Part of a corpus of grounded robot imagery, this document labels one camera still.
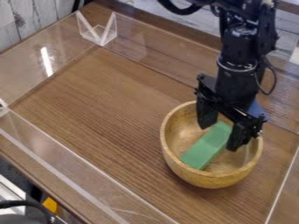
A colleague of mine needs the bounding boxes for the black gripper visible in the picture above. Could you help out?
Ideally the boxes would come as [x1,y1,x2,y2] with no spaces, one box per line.
[194,56,266,151]

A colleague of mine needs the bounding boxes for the green rectangular block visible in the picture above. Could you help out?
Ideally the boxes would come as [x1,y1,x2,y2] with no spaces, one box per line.
[180,121,230,170]

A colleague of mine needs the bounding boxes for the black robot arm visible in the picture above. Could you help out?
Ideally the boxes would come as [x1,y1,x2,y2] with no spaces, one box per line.
[157,0,279,151]

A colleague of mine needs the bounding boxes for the brown wooden bowl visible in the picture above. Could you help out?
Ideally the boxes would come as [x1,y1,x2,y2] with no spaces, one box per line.
[160,101,262,189]

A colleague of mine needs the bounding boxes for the yellow label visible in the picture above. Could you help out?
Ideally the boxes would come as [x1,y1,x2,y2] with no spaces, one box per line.
[41,197,58,214]

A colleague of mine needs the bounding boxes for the clear acrylic enclosure wall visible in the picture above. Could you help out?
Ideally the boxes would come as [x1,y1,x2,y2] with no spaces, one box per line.
[0,3,299,224]

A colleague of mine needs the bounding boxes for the clear acrylic corner bracket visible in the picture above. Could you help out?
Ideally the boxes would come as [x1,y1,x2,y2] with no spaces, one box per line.
[74,11,117,46]

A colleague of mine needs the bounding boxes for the black cable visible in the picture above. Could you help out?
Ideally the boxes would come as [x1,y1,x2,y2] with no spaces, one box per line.
[0,199,56,224]

